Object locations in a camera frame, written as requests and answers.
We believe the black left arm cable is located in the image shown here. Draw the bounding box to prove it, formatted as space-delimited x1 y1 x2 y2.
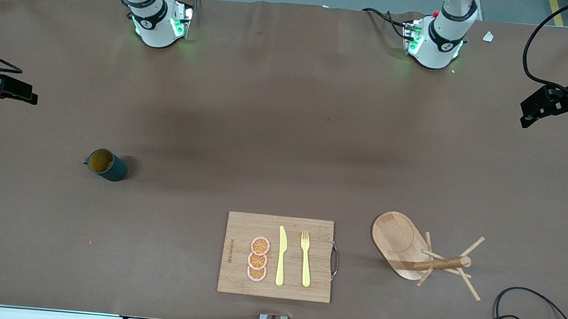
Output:
519 0 568 100

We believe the bamboo cutting board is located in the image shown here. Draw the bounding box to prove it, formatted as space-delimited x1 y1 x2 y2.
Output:
216 210 343 304

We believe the yellow plastic fork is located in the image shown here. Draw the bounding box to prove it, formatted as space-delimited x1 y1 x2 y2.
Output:
297 230 315 288

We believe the metal base bracket green light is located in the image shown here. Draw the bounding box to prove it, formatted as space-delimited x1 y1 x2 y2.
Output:
400 18 425 57
169 0 197 40

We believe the teal cup yellow inside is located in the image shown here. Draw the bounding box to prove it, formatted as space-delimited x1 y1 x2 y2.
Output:
82 147 130 183

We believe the toy orange slice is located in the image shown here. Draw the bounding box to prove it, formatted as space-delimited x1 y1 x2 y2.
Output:
249 236 271 257
247 251 268 270

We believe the yellow plastic knife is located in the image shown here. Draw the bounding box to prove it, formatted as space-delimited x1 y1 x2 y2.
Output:
274 225 290 287

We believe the wooden mug tree stand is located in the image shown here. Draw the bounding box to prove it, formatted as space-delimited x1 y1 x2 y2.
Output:
366 209 489 302

